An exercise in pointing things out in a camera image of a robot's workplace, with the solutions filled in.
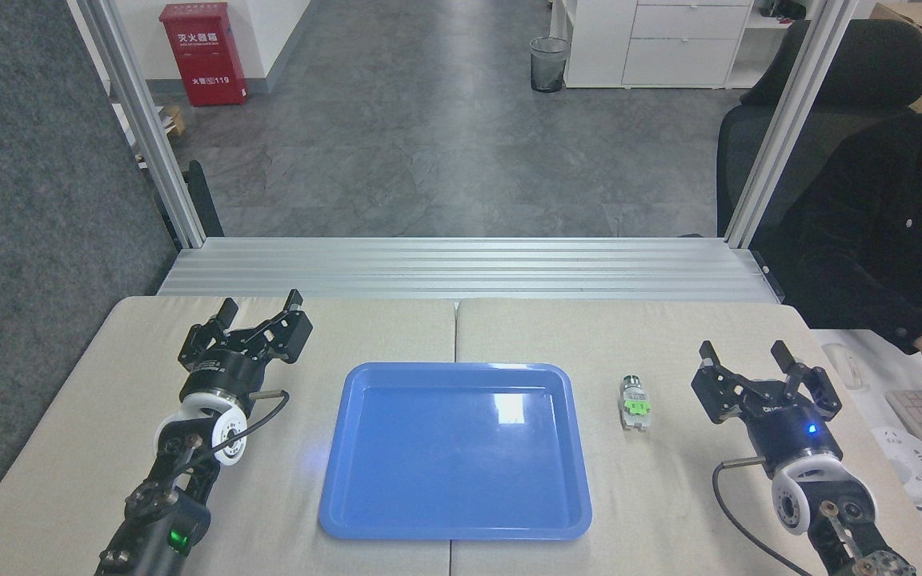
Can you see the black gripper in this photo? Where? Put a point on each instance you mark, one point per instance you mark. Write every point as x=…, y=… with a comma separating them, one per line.
x=793, y=436
x=225, y=372

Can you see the switch part with green clip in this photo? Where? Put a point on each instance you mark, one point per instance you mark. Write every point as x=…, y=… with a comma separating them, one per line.
x=635, y=404

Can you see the blue plastic tray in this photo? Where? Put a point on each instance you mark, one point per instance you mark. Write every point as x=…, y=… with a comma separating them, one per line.
x=453, y=456

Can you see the white computer mouse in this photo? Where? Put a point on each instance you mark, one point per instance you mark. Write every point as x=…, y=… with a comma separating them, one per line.
x=841, y=366

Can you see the white power strip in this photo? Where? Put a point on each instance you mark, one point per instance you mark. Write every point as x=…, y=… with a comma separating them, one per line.
x=909, y=464

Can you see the person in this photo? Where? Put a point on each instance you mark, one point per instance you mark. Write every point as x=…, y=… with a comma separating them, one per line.
x=869, y=232

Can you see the small wooden box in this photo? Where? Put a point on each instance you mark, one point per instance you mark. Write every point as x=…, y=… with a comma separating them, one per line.
x=173, y=120

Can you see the red fire extinguisher box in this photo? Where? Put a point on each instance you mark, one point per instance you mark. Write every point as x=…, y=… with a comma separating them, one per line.
x=203, y=56

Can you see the black office chair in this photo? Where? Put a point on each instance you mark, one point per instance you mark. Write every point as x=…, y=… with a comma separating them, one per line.
x=853, y=72

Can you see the white drawer cabinet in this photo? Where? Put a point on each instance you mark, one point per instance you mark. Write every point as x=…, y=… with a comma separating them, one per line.
x=669, y=44

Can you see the grey mesh waste bin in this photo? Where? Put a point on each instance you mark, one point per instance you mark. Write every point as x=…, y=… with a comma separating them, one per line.
x=549, y=66

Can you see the black frame foot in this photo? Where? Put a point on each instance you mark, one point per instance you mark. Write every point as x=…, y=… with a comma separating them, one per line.
x=205, y=200

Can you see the silver aluminium post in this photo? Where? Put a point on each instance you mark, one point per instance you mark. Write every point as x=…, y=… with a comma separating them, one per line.
x=785, y=128
x=145, y=128

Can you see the silver aluminium rail platform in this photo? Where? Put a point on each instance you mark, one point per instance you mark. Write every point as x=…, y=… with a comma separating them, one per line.
x=461, y=270

